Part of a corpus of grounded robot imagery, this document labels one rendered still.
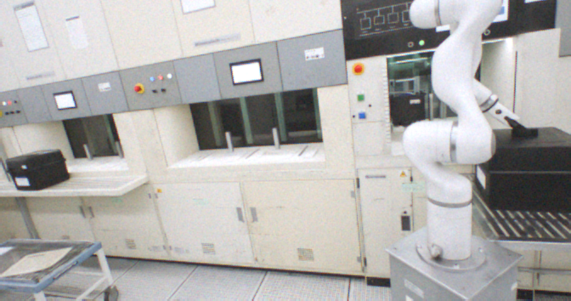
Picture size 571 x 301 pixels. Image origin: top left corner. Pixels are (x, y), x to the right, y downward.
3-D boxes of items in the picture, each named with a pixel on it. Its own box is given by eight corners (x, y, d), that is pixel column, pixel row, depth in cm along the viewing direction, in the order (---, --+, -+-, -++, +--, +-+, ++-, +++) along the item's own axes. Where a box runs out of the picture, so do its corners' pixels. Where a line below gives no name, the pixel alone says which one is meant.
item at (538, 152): (487, 173, 106) (489, 140, 103) (471, 150, 132) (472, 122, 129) (594, 174, 94) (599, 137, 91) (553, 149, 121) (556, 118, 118)
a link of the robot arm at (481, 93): (485, 103, 107) (495, 88, 110) (456, 81, 109) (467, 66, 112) (468, 112, 115) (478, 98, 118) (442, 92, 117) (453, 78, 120)
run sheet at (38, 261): (-5, 279, 168) (-6, 276, 167) (27, 255, 191) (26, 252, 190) (49, 269, 169) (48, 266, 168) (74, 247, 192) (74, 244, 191)
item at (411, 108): (390, 127, 202) (387, 83, 195) (388, 122, 221) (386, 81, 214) (427, 125, 195) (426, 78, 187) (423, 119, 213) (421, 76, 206)
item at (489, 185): (473, 182, 135) (473, 147, 131) (549, 183, 124) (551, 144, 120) (489, 210, 110) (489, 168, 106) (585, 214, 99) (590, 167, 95)
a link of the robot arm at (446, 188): (469, 211, 78) (469, 126, 73) (399, 199, 90) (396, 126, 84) (474, 193, 87) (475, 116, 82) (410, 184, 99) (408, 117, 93)
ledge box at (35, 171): (11, 191, 219) (-2, 160, 213) (51, 178, 245) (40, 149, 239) (36, 192, 209) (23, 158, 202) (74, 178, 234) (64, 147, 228)
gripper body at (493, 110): (499, 98, 106) (524, 116, 105) (491, 94, 115) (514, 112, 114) (482, 112, 110) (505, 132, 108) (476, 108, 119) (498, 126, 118)
